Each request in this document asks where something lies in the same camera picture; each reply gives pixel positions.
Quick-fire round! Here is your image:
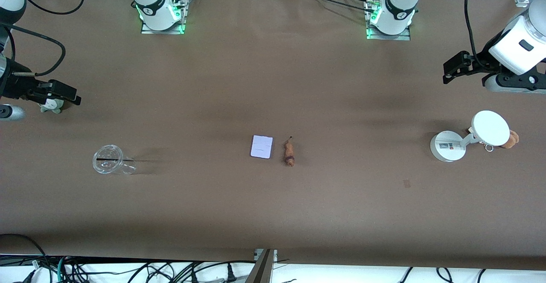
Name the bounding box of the brown lion statue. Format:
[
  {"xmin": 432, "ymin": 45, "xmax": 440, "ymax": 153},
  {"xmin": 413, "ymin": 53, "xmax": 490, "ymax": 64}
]
[{"xmin": 283, "ymin": 136, "xmax": 296, "ymax": 167}]

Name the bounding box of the small white card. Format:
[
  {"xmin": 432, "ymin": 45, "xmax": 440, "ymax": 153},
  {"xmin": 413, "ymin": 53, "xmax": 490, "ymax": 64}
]
[{"xmin": 250, "ymin": 135, "xmax": 274, "ymax": 160}]

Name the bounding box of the green grey plush toy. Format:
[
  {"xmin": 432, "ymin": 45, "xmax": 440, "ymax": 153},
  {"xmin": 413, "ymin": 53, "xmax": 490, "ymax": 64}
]
[{"xmin": 40, "ymin": 98, "xmax": 65, "ymax": 114}]

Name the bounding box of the clear plastic cup with lid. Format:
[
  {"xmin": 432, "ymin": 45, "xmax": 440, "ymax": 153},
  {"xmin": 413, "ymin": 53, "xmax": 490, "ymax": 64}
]
[{"xmin": 92, "ymin": 144, "xmax": 137, "ymax": 176}]

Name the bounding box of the brown table cover sheet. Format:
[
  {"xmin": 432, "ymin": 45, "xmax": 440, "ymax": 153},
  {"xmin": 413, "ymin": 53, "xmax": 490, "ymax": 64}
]
[{"xmin": 0, "ymin": 0, "xmax": 546, "ymax": 271}]

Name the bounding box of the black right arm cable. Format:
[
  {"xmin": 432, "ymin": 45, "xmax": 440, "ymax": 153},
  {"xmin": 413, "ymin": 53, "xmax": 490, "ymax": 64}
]
[{"xmin": 0, "ymin": 0, "xmax": 86, "ymax": 77}]

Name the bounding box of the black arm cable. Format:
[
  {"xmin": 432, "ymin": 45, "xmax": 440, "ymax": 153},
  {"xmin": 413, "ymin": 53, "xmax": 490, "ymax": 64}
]
[
  {"xmin": 464, "ymin": 0, "xmax": 492, "ymax": 69},
  {"xmin": 0, "ymin": 0, "xmax": 86, "ymax": 77}
]

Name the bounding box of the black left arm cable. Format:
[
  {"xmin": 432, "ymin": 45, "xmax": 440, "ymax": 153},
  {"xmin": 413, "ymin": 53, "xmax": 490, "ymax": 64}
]
[{"xmin": 464, "ymin": 0, "xmax": 492, "ymax": 69}]

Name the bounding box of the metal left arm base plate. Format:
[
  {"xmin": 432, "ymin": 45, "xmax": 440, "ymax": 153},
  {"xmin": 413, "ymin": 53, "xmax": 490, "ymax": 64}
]
[{"xmin": 365, "ymin": 0, "xmax": 412, "ymax": 41}]

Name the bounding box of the brown bear plush keychain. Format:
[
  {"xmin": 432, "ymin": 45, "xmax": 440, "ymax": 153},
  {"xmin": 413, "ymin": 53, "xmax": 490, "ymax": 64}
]
[{"xmin": 483, "ymin": 130, "xmax": 520, "ymax": 152}]

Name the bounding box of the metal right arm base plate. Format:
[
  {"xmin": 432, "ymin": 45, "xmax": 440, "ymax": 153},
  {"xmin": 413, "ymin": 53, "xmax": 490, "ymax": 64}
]
[{"xmin": 140, "ymin": 0, "xmax": 187, "ymax": 35}]

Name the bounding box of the black looped cable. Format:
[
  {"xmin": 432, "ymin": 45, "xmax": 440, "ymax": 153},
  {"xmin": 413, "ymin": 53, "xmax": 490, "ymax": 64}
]
[{"xmin": 0, "ymin": 233, "xmax": 52, "ymax": 283}]

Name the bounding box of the metal frame post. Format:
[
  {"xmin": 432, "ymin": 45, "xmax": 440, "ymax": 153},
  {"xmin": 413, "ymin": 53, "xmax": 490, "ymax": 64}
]
[{"xmin": 245, "ymin": 248, "xmax": 278, "ymax": 283}]

